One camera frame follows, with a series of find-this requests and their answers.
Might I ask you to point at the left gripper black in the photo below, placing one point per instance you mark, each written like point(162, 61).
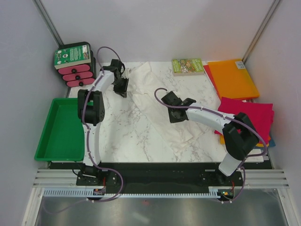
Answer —
point(123, 91)

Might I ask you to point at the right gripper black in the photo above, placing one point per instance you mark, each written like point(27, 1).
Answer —
point(173, 119)

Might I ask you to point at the white t shirt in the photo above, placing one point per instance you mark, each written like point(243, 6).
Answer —
point(142, 84)

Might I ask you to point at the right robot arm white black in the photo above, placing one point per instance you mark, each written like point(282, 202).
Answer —
point(239, 134)

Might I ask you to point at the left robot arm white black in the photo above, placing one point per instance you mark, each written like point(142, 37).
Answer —
point(91, 110)

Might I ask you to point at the black pink drawer stand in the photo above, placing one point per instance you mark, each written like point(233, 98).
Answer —
point(79, 75)

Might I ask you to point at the light green book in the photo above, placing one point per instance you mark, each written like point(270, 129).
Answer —
point(187, 67)

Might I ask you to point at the red folder under orange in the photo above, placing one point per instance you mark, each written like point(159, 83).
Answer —
point(209, 74)

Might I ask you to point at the green book on stand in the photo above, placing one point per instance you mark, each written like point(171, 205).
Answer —
point(72, 56)

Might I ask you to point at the orange plastic folder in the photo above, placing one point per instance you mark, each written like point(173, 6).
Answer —
point(232, 80)

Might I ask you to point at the green plastic tray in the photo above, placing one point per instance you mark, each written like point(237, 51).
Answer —
point(62, 138)

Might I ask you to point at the magenta folded t shirt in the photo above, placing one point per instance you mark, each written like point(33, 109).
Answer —
point(261, 115)

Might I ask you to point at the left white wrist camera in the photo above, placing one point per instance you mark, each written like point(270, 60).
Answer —
point(126, 73)

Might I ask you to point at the white slotted cable duct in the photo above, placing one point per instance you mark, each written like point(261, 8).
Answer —
point(104, 193)

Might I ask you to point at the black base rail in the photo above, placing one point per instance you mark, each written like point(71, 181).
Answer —
point(156, 178)

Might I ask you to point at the left aluminium frame post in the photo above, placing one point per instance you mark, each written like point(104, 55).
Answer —
point(48, 21)

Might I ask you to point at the aluminium frame post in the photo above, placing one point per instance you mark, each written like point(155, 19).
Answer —
point(48, 21)
point(264, 24)

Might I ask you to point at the right aluminium frame post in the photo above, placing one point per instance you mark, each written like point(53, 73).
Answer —
point(264, 24)

